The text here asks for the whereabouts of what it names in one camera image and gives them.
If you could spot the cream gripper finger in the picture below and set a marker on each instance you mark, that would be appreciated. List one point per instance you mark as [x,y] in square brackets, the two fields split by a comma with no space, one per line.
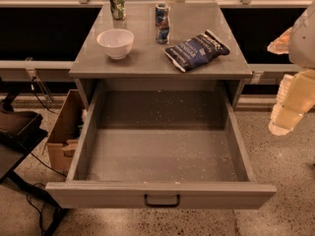
[296,96]
[281,44]

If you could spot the blue redbull can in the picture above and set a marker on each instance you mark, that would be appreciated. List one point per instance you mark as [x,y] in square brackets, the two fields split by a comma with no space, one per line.
[162,23]

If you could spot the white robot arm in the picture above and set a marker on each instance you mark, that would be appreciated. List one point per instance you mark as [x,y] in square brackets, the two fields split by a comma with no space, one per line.
[301,50]

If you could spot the grey cabinet with top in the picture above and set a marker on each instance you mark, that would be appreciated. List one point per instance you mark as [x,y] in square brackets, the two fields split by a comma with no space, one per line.
[147,60]

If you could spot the open grey top drawer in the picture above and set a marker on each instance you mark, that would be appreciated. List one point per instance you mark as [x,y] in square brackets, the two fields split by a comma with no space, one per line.
[160,143]

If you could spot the green crushed soda can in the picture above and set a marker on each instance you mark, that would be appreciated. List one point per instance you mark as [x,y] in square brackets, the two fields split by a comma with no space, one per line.
[117,8]

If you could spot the blue chips bag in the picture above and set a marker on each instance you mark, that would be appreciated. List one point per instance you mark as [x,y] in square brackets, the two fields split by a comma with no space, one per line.
[196,51]

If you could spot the white ceramic bowl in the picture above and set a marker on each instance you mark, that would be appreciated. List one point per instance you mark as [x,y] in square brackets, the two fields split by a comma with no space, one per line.
[116,43]

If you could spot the brown cardboard box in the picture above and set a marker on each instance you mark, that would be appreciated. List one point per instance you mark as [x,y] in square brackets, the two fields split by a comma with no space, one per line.
[65,128]

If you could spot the dark desk with stand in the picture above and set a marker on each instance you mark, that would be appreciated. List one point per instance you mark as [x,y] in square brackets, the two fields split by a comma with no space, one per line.
[20,133]

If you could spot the black drawer handle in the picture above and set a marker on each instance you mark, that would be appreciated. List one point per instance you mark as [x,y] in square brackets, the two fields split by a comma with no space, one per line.
[161,201]

